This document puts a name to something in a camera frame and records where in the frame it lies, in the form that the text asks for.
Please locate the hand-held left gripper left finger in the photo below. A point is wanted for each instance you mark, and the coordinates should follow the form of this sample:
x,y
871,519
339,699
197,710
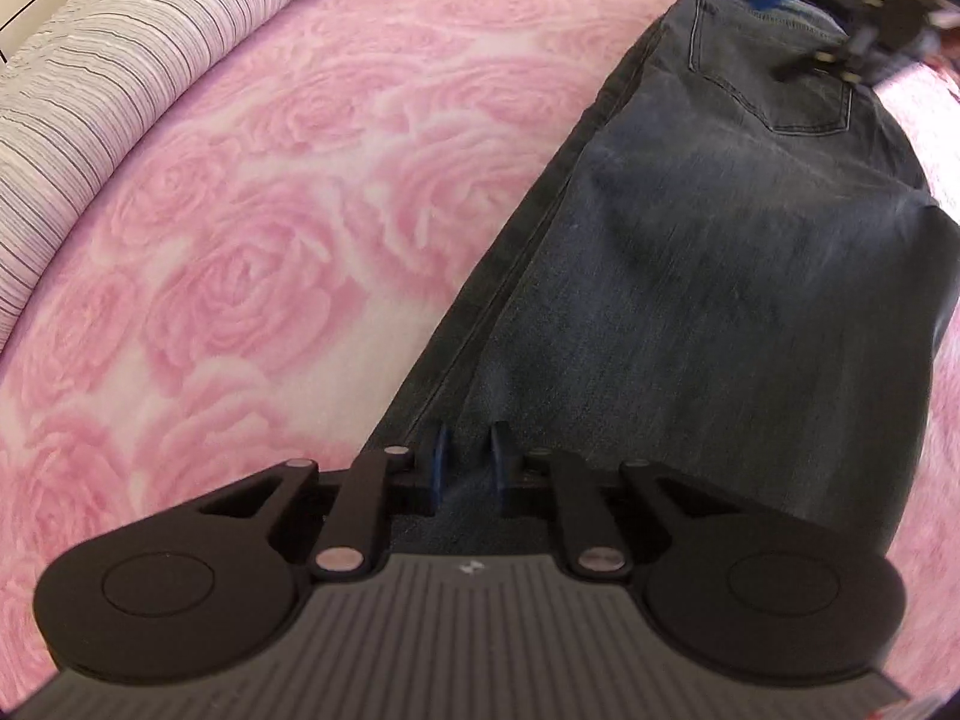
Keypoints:
x,y
439,465

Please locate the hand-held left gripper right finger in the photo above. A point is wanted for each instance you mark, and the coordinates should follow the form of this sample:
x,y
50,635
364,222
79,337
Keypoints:
x,y
500,465

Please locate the grey jeans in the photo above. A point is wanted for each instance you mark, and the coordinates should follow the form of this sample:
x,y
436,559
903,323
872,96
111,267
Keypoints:
x,y
712,277

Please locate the pink floral blanket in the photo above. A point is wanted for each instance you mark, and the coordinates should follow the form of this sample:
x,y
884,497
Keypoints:
x,y
262,240

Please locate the striped white duvet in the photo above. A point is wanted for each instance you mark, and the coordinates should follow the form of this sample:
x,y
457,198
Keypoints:
x,y
112,75

